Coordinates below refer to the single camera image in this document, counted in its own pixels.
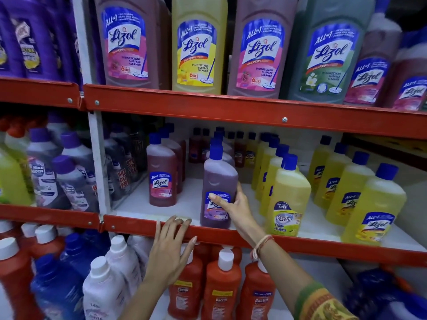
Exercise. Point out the red bottle white cap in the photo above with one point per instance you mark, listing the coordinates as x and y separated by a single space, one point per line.
6 229
16 283
28 233
48 243

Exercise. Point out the person's left little finger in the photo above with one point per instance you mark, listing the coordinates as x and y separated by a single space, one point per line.
157 231

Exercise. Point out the maroon cleaner bottle blue cap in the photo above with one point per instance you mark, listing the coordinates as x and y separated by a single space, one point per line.
183 149
176 153
161 173

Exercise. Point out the yellow-edged background shelf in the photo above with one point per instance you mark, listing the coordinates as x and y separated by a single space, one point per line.
390 146

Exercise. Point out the person's left thumb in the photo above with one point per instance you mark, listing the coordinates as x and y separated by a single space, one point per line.
192 246

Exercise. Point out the group of dark blue bottles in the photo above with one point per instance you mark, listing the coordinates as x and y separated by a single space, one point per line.
383 293

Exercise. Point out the pink thread wrist band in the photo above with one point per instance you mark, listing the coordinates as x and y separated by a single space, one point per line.
260 245

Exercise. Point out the lime green cleaner bottle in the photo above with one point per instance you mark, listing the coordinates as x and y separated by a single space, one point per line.
11 179

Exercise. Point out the orange metal shelf beam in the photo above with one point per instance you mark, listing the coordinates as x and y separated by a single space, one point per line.
233 111
317 248
36 92
50 216

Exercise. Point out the person's left forearm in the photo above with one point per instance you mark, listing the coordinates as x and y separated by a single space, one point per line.
150 301

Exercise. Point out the orange floor cleaner white cap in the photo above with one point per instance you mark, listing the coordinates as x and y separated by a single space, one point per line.
257 293
237 253
222 289
202 253
185 293

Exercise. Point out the white shelf upright post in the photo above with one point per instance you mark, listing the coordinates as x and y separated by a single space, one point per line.
98 156

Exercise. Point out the white shelf board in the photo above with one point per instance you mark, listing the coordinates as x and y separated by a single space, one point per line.
190 203

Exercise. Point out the person's left hand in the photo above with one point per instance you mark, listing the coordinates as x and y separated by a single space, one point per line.
166 259

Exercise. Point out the group of orange-capped bottles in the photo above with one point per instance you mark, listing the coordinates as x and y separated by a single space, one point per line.
15 129

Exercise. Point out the yellow floor cleaner green label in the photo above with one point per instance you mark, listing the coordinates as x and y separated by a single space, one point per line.
288 199

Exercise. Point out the person's left middle finger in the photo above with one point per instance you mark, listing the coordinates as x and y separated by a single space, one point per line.
177 229

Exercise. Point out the large brown bottle pink label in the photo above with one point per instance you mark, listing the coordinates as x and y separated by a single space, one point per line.
128 43
260 49

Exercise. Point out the medium maroon bottle pink label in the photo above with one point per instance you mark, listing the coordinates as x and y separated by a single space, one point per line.
408 86
372 73

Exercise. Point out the person's right hand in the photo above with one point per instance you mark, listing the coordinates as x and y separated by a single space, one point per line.
241 218

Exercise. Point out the green orange patterned sleeve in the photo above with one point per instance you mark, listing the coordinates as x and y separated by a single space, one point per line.
320 303

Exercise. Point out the row of small dark-capped bottles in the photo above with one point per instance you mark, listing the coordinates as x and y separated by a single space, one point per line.
240 149

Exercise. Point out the yellow cleaner bottle blue cap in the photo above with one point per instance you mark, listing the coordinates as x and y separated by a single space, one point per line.
375 209
272 176
265 163
317 166
328 179
257 156
347 193

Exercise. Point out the person's right thumb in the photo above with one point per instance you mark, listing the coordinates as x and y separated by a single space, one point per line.
220 201

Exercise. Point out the purple cleaner bottle blue cap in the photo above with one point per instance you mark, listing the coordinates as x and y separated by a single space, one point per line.
218 178

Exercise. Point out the large yellow cleaner bottle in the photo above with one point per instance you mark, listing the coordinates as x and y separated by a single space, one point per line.
198 46

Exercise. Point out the group of grey purple-capped bottles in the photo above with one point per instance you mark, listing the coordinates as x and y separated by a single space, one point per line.
66 176

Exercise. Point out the group of dark grey bottles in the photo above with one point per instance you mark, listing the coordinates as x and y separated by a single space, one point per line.
118 166

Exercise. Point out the person's right forearm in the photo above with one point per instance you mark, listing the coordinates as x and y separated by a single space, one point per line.
283 269

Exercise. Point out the large green cleaner bottle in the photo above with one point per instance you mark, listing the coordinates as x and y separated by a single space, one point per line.
328 53

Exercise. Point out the group of purple toilet cleaners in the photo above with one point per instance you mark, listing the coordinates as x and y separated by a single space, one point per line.
33 39

